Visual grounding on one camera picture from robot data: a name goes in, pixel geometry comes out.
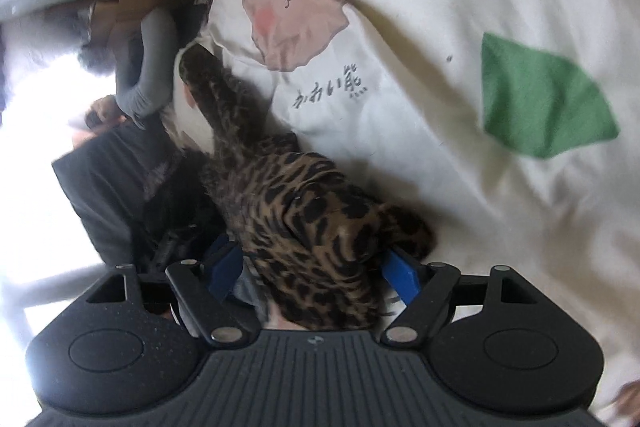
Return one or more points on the white cartoon bear bedsheet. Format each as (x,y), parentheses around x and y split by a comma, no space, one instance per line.
(512,126)

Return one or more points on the grey neck pillow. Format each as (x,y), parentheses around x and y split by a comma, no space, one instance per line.
(145,67)

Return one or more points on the small doll toy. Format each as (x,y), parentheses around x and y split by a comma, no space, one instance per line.
(102,116)

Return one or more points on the leopard print garment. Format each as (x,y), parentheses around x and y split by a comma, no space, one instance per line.
(318,241)

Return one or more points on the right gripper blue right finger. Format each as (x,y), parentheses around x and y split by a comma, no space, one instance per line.
(427,292)

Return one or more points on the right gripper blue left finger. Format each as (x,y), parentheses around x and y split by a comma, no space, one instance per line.
(203,290)

